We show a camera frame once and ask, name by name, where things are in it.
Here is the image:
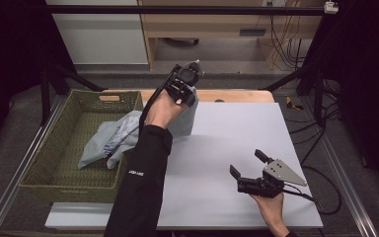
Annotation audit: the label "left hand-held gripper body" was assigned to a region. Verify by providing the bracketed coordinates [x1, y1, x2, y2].
[163, 59, 205, 108]

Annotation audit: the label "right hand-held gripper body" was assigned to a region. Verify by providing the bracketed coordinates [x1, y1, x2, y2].
[236, 158, 309, 199]

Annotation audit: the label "light blue garment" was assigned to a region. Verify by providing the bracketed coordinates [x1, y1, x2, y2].
[77, 84, 200, 171]

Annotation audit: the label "green woven basket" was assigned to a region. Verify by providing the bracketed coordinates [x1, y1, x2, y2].
[18, 89, 145, 204]

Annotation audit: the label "person's right hand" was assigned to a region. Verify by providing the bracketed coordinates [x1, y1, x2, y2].
[249, 192, 291, 237]

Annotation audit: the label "person's left hand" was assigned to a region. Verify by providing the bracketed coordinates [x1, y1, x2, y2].
[144, 88, 191, 130]

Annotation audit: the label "grey table mat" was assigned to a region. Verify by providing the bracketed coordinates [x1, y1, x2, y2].
[44, 101, 325, 230]

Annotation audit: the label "wooden table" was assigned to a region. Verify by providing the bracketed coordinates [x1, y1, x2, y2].
[106, 89, 275, 104]

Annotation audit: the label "yellow and black tool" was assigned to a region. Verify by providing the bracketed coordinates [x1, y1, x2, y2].
[285, 96, 306, 112]

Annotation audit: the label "wooden desk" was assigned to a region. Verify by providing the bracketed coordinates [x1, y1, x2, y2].
[137, 0, 327, 72]

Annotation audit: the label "black metal crossbar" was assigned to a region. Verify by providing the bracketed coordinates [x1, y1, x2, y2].
[44, 4, 327, 17]

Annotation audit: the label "black stand legs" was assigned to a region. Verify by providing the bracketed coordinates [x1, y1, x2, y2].
[259, 63, 328, 127]
[39, 61, 109, 126]

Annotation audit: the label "white cabinet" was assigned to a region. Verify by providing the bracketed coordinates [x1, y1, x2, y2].
[44, 0, 150, 66]

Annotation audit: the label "white clamp device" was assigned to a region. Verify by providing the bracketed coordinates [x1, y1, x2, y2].
[323, 1, 340, 15]

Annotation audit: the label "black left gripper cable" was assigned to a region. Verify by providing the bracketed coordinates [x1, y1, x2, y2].
[138, 64, 181, 136]

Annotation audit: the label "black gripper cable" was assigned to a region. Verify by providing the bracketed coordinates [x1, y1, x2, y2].
[281, 164, 343, 217]
[138, 64, 181, 136]

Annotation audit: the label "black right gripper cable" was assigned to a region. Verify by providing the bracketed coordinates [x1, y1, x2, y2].
[281, 164, 343, 217]

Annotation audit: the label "black floor cables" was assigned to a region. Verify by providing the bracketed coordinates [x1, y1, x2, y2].
[284, 78, 343, 166]

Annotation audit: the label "aluminium rail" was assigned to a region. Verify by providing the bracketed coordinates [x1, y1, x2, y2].
[300, 97, 379, 237]
[0, 95, 67, 237]

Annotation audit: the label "bundle of hanging cables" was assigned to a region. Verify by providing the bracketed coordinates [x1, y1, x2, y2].
[256, 14, 310, 72]

